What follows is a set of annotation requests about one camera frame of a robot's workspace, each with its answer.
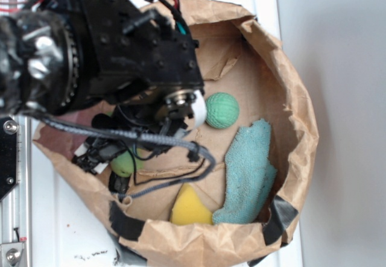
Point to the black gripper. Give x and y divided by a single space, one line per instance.
145 65

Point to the green plush animal toy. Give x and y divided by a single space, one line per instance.
124 157

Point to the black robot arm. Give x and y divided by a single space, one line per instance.
62 56

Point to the green textured ball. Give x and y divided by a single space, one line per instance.
222 110

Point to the yellow sponge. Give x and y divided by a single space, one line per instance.
188 208

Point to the blue terry cloth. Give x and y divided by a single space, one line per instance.
249 175

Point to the brown paper bag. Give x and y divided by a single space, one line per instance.
236 55

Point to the black metal bracket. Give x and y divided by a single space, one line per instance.
9 155

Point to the aluminium frame rail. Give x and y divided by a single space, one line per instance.
16 249

